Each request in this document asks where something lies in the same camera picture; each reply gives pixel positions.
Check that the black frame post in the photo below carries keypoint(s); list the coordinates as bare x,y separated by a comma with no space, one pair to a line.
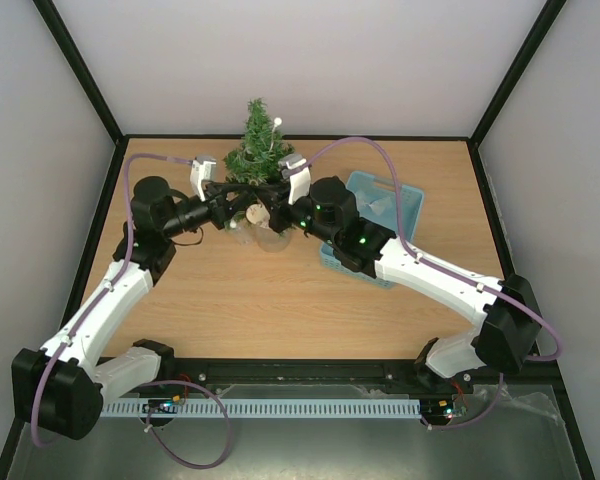
543,23
69,49

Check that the black frame post right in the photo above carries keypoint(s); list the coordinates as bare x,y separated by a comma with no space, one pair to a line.
543,23

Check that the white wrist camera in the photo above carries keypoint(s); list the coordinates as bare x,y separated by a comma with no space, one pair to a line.
294,168
202,171

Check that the wooden heart ornament red bow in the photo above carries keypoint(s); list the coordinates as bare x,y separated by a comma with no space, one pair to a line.
258,215

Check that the small green christmas tree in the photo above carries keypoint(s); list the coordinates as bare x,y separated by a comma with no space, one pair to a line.
255,160

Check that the light blue plastic basket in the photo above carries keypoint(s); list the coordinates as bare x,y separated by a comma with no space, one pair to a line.
376,201

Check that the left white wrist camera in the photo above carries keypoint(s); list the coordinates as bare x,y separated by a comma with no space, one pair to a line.
202,171

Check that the black frame post left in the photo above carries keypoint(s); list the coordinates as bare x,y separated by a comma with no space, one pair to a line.
69,49

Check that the round wooden tree base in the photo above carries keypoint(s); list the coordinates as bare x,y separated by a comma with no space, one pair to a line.
271,241

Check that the light blue slotted cable duct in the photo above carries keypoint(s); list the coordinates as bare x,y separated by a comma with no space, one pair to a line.
267,408

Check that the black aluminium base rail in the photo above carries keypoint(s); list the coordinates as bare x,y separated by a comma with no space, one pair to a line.
390,376

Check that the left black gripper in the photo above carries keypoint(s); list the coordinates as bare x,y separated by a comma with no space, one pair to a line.
220,207

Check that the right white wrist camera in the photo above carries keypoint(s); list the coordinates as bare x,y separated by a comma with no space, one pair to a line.
294,168

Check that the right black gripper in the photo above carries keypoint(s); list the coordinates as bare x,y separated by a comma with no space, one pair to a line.
278,215

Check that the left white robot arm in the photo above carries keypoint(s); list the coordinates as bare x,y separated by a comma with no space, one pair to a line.
63,386

